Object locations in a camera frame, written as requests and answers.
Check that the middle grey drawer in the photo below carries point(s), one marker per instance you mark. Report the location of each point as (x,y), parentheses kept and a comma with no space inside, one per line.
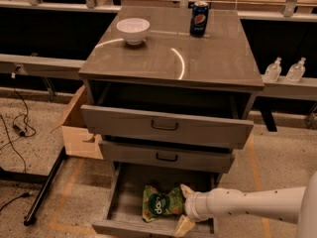
(166,157)

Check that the left clear sanitizer bottle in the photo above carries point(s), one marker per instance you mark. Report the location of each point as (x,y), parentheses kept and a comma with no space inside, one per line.
(273,71)

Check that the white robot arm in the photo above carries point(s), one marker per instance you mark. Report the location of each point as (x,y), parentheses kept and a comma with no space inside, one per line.
(297,205)

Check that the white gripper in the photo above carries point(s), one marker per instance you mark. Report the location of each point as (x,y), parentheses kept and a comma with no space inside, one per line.
(192,206)

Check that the white bowl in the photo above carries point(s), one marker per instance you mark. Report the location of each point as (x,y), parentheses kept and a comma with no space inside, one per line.
(133,30)

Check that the green rice chip bag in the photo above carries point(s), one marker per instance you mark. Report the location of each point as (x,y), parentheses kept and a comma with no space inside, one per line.
(158,204)

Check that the cardboard box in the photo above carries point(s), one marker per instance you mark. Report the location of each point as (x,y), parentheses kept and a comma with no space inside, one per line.
(78,142)

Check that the black metal floor frame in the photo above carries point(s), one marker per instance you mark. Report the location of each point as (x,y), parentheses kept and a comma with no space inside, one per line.
(44,181)

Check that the grey drawer cabinet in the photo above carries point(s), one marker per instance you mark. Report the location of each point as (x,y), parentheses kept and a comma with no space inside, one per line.
(171,71)

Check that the top grey drawer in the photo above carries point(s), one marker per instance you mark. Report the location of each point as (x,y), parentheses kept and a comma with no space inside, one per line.
(167,127)

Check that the bottom grey drawer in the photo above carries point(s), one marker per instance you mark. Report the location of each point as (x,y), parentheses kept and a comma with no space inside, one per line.
(123,217)

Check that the right clear sanitizer bottle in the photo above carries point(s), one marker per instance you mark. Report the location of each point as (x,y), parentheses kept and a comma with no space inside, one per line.
(296,71)

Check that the grey drawer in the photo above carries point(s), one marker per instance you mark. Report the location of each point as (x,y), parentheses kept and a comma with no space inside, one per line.
(167,127)
(123,217)
(166,157)

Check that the clear sanitizer bottle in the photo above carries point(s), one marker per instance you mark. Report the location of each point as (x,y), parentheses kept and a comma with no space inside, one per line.
(296,71)
(273,71)

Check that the blue pepsi can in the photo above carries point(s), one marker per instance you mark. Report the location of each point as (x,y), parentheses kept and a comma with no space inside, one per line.
(199,18)

